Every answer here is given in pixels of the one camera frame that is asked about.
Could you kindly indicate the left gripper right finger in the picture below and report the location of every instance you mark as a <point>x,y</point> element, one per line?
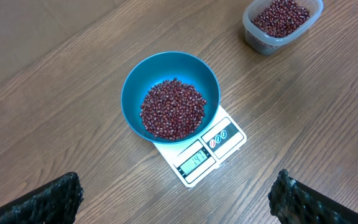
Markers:
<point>293,202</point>

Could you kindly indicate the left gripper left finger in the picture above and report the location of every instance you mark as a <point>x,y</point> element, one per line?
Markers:
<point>55,202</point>

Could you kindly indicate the teal blue bowl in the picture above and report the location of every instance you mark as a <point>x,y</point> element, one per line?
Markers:
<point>166,66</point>

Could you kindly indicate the white digital kitchen scale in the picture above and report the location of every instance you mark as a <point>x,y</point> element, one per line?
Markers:
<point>194,159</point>

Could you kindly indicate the red beans in bowl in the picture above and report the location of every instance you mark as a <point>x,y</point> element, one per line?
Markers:
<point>172,110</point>

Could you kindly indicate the clear plastic container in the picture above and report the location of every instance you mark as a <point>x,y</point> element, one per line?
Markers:
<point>265,44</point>

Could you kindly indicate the red adzuki beans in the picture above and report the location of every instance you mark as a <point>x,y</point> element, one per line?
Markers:
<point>281,18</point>

